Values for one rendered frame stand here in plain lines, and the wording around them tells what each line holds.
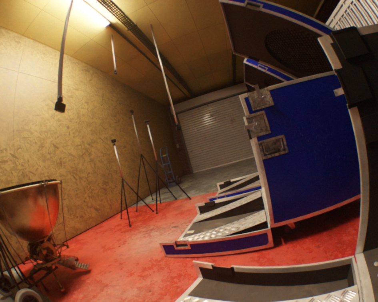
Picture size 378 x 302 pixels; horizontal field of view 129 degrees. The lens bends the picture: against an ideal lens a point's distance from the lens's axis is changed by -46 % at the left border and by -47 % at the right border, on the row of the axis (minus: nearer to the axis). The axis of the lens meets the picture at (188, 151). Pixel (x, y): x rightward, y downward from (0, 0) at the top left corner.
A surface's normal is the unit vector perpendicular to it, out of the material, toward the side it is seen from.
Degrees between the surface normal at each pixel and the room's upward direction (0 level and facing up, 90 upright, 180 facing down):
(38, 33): 180
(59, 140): 90
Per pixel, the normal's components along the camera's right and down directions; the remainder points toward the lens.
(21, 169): 0.93, -0.26
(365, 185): -0.58, 0.13
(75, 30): 0.26, 0.96
